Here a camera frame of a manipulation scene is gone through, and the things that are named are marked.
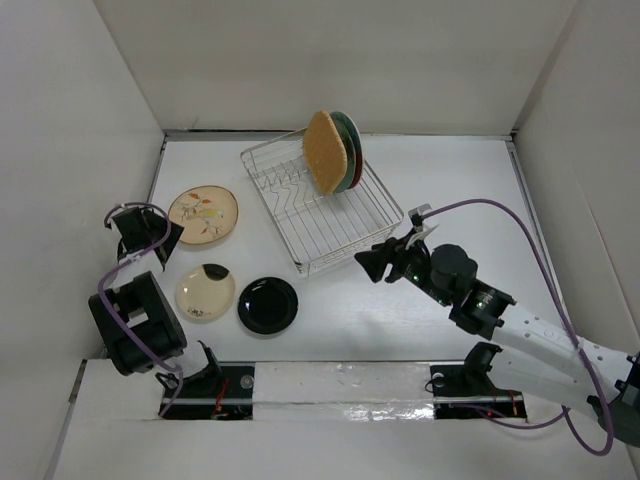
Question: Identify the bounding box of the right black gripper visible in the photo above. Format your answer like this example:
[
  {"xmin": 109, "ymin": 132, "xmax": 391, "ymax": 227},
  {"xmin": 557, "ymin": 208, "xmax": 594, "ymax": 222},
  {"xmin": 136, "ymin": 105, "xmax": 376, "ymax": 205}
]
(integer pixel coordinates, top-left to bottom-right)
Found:
[{"xmin": 354, "ymin": 228, "xmax": 452, "ymax": 307}]

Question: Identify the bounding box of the silver wire dish rack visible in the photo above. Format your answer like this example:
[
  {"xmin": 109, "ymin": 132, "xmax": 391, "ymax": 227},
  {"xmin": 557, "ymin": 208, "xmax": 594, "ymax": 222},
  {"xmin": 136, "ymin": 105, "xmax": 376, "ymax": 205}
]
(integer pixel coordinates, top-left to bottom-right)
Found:
[{"xmin": 240, "ymin": 130, "xmax": 404, "ymax": 276}]

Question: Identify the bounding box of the light green flower plate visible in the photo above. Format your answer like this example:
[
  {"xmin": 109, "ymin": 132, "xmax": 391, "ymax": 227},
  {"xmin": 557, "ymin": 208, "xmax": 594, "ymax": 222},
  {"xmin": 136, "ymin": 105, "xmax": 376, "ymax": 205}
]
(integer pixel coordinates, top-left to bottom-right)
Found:
[{"xmin": 332, "ymin": 118, "xmax": 356, "ymax": 194}]

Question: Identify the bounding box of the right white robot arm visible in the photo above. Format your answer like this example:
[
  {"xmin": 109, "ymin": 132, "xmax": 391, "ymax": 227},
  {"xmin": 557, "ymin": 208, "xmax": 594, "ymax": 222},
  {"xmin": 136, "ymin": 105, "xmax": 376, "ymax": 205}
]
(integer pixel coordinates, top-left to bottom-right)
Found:
[{"xmin": 355, "ymin": 238, "xmax": 639, "ymax": 446}]

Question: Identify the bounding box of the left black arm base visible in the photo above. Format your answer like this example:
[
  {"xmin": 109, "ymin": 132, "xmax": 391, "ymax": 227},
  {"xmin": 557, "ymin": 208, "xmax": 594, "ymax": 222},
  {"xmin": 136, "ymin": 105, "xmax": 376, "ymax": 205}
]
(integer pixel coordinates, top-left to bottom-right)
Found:
[{"xmin": 155, "ymin": 363, "xmax": 255, "ymax": 421}]

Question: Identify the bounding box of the square woven bamboo tray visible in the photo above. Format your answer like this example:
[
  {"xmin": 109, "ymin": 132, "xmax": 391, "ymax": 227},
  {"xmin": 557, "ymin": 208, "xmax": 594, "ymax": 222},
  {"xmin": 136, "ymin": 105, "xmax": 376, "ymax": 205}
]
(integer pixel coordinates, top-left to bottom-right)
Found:
[{"xmin": 302, "ymin": 110, "xmax": 349, "ymax": 195}]

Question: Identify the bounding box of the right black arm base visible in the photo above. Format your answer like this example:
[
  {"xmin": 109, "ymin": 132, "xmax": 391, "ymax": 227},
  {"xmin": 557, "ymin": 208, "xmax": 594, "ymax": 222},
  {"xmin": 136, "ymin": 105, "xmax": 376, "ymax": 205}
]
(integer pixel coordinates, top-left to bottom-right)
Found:
[{"xmin": 425, "ymin": 363, "xmax": 527, "ymax": 420}]

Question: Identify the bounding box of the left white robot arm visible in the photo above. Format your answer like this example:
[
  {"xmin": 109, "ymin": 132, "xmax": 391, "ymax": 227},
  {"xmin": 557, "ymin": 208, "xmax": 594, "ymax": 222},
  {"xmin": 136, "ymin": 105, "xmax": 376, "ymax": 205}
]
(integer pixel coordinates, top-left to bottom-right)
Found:
[{"xmin": 88, "ymin": 202, "xmax": 223, "ymax": 397}]

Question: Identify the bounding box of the black round plate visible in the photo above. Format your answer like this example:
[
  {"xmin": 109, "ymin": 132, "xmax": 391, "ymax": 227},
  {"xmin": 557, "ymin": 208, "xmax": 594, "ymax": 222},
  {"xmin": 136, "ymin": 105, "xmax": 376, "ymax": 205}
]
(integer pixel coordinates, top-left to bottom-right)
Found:
[{"xmin": 237, "ymin": 277, "xmax": 299, "ymax": 336}]

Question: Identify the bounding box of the plain beige plate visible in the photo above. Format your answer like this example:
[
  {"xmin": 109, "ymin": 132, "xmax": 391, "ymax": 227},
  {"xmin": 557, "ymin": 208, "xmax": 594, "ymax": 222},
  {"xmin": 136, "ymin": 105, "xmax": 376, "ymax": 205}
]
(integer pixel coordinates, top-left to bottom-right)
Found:
[{"xmin": 175, "ymin": 263, "xmax": 236, "ymax": 324}]

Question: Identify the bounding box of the red and teal plate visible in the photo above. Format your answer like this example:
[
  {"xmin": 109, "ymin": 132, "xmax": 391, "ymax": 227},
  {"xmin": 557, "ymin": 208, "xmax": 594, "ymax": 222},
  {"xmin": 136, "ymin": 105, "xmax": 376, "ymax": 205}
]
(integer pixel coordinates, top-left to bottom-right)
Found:
[{"xmin": 330, "ymin": 111, "xmax": 364, "ymax": 189}]

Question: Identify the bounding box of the beige bird pattern plate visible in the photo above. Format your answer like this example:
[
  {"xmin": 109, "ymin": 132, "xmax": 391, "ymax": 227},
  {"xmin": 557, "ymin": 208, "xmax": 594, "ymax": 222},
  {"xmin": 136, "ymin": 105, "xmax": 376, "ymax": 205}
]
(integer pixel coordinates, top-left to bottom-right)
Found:
[{"xmin": 168, "ymin": 185, "xmax": 239, "ymax": 245}]

